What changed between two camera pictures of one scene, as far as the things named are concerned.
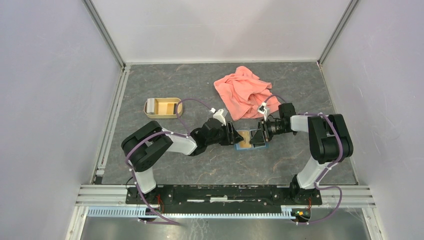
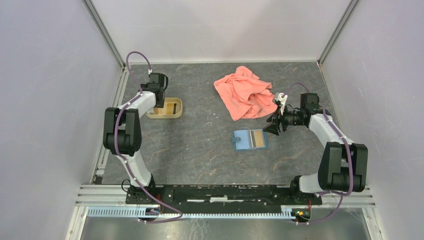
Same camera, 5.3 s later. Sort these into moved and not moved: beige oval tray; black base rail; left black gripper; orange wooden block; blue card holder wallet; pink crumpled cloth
Moved: orange wooden block; left black gripper
Not moved: blue card holder wallet; black base rail; beige oval tray; pink crumpled cloth
